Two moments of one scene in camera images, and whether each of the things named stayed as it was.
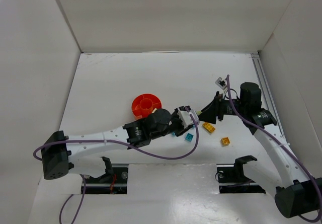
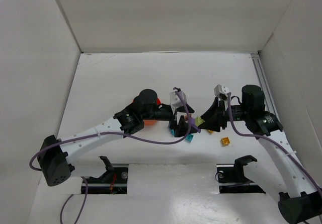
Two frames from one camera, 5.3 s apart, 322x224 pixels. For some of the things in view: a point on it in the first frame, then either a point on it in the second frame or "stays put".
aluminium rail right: [267, 92] stays put
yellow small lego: [225, 141] stays put
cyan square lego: [189, 137] stays put
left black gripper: [176, 124] → [173, 121]
